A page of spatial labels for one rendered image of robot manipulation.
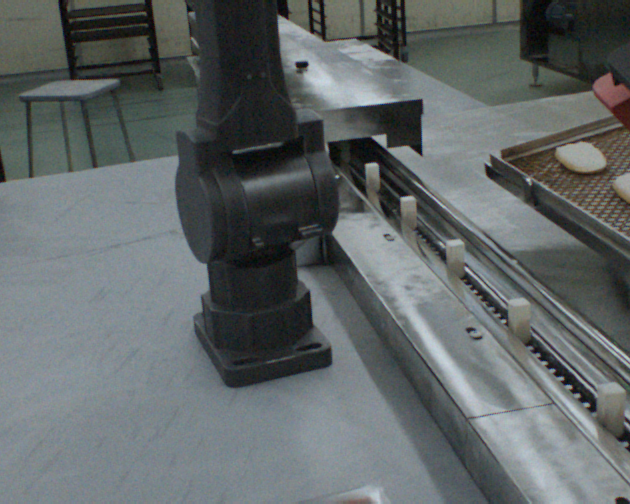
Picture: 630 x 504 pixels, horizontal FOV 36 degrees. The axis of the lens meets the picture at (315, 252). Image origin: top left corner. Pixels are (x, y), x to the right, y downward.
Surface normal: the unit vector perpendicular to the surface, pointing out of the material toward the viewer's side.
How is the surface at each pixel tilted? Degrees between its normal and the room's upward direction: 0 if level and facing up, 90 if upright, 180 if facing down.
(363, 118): 90
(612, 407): 90
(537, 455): 0
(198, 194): 90
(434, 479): 0
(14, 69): 90
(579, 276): 0
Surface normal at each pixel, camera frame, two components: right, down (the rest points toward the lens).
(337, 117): 0.20, 0.33
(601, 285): -0.07, -0.94
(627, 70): -0.38, -0.63
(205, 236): -0.89, 0.22
